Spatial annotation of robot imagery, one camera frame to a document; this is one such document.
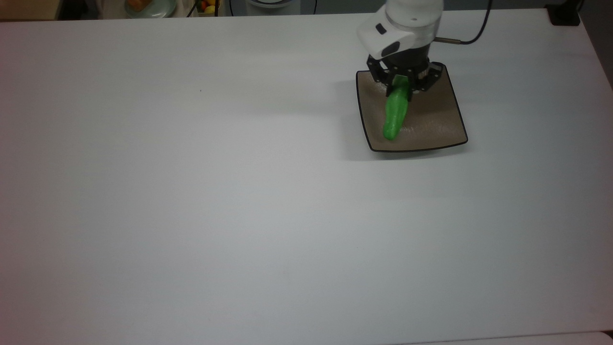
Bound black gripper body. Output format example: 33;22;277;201
366;43;447;93

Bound green toy cucumber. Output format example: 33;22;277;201
382;78;412;142

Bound square brown ceramic plate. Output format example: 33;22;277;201
355;62;469;154

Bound white round dish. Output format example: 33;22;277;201
246;0;303;10

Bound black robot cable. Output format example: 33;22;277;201
433;0;494;46

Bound black camera stand base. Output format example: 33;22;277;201
545;0;583;27

